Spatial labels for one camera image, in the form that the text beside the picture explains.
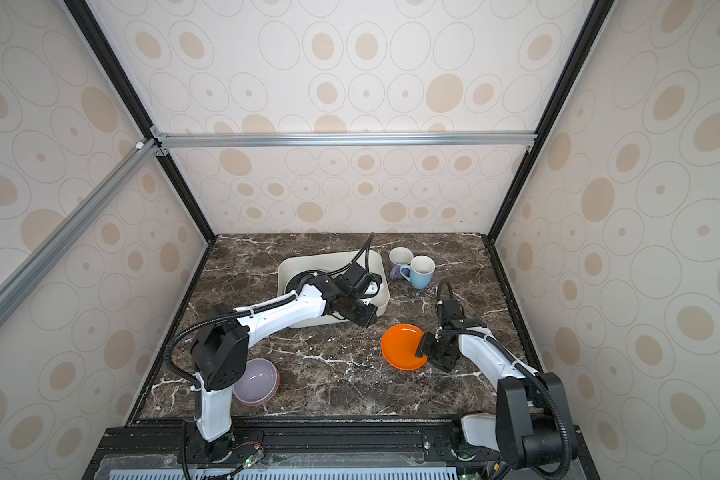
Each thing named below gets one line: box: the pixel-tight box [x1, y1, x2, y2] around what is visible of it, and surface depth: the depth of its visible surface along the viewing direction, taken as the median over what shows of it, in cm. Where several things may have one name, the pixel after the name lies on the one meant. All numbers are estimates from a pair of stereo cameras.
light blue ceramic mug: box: [399, 255, 435, 289], surface depth 102 cm
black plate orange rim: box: [381, 323, 428, 371], surface depth 91 cm
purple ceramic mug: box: [389, 246, 414, 280], surface depth 106 cm
